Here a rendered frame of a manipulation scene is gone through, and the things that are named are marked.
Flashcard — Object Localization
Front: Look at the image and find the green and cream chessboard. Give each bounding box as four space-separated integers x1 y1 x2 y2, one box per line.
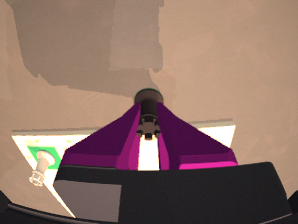
12 121 236 217

